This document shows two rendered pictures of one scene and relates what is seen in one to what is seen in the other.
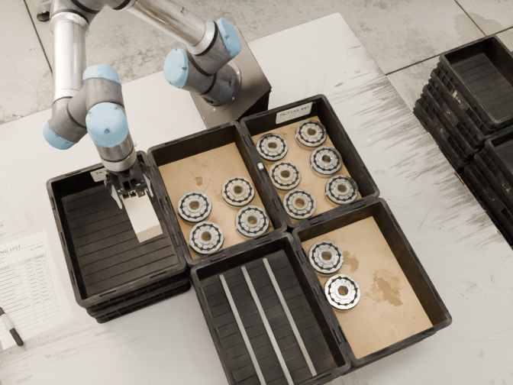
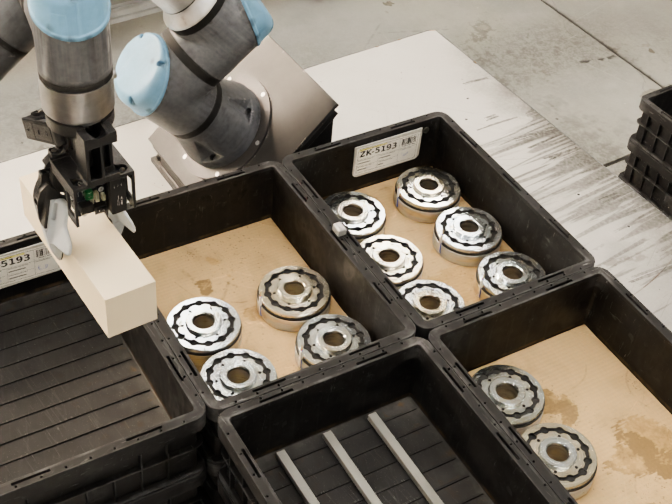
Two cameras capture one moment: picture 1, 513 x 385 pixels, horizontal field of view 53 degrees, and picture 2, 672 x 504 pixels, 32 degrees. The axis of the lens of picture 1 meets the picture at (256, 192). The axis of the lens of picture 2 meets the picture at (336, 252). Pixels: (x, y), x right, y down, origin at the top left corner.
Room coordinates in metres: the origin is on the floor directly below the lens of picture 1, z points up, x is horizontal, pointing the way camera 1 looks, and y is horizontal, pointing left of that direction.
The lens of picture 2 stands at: (-0.46, 0.13, 2.02)
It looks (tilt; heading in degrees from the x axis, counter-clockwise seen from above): 43 degrees down; 354
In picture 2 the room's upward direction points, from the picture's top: 5 degrees clockwise
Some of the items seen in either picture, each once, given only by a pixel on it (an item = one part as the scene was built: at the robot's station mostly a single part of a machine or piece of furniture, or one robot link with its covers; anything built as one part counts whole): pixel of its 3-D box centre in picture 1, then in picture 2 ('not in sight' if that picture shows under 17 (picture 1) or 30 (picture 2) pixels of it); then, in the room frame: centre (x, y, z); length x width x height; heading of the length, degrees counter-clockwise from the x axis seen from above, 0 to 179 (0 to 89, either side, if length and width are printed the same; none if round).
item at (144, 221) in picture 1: (133, 193); (86, 246); (0.57, 0.31, 1.08); 0.24 x 0.06 x 0.06; 31
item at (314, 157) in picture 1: (326, 160); (468, 229); (0.85, -0.21, 0.86); 0.10 x 0.10 x 0.01
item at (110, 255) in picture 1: (117, 231); (37, 377); (0.54, 0.39, 0.87); 0.40 x 0.30 x 0.11; 27
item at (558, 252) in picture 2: (305, 166); (428, 240); (0.82, -0.14, 0.87); 0.40 x 0.30 x 0.11; 27
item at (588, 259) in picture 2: (307, 157); (432, 214); (0.82, -0.14, 0.92); 0.40 x 0.30 x 0.02; 27
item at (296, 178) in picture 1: (285, 175); (388, 259); (0.78, -0.08, 0.86); 0.10 x 0.10 x 0.01
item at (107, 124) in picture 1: (110, 131); (70, 23); (0.55, 0.30, 1.39); 0.09 x 0.08 x 0.11; 20
